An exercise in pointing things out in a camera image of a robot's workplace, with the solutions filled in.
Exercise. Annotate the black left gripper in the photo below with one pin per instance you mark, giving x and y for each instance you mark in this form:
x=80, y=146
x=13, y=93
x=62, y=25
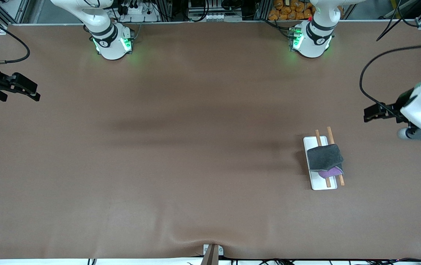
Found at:
x=401, y=102

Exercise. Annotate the grey towel with purple side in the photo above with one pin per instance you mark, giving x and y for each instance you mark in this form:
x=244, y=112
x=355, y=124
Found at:
x=324, y=156

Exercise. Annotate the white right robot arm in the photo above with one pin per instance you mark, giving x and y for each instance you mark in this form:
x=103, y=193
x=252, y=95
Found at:
x=111, y=44

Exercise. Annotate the orange lumpy objects pile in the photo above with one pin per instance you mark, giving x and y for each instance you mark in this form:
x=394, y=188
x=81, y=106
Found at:
x=284, y=11

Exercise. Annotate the white power strip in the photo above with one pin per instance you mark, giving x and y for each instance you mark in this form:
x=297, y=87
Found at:
x=148, y=16

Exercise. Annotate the brown table cover mat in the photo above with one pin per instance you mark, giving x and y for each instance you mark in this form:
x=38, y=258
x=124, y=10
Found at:
x=210, y=147

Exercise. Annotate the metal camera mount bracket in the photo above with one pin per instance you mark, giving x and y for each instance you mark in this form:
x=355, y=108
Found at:
x=212, y=255

